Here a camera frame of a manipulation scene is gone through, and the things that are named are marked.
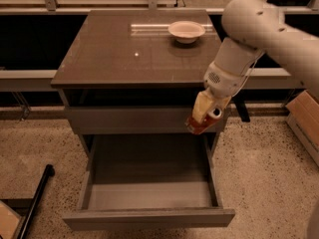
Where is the open grey middle drawer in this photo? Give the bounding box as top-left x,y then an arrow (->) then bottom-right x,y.
63,133 -> 235,231

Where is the grey drawer cabinet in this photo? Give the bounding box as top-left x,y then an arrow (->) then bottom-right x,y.
51,10 -> 221,153

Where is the cardboard box right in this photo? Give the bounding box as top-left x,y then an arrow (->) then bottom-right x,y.
286,91 -> 319,166

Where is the white bowl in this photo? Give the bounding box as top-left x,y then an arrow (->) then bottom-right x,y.
167,21 -> 205,44

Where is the black table leg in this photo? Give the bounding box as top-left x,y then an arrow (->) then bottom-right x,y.
233,95 -> 250,122

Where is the closed grey top drawer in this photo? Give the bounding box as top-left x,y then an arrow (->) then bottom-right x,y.
65,105 -> 231,135

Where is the wooden box bottom left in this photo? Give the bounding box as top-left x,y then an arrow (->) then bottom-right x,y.
0,201 -> 24,239

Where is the red coke can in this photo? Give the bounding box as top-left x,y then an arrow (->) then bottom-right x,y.
185,109 -> 222,135

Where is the white cable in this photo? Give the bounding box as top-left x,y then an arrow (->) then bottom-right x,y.
232,52 -> 265,98

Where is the black pole on floor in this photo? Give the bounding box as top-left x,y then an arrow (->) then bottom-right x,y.
17,164 -> 55,239

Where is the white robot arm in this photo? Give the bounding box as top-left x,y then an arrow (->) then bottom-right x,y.
191,0 -> 319,124

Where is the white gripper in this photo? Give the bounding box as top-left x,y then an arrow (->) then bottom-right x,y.
192,62 -> 245,123

